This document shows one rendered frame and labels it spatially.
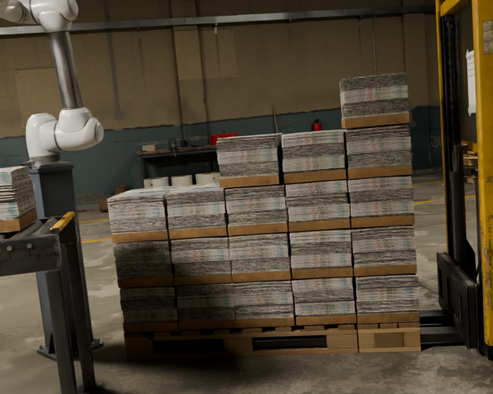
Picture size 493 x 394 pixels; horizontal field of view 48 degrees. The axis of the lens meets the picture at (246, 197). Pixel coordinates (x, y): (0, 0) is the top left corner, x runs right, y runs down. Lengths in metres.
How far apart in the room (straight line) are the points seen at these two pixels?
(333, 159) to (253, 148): 0.37
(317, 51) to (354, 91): 7.32
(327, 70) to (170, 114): 2.80
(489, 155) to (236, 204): 1.12
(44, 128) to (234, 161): 1.00
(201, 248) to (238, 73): 7.00
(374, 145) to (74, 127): 1.46
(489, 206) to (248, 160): 1.06
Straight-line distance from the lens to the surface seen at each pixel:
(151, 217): 2.72
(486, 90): 2.46
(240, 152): 2.59
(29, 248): 2.02
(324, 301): 2.69
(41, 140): 2.99
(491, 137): 2.47
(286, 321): 2.73
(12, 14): 2.88
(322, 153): 2.57
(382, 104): 2.58
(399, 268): 2.66
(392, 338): 2.77
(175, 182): 8.78
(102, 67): 9.39
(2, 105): 9.56
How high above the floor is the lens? 1.10
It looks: 7 degrees down
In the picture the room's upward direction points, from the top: 5 degrees counter-clockwise
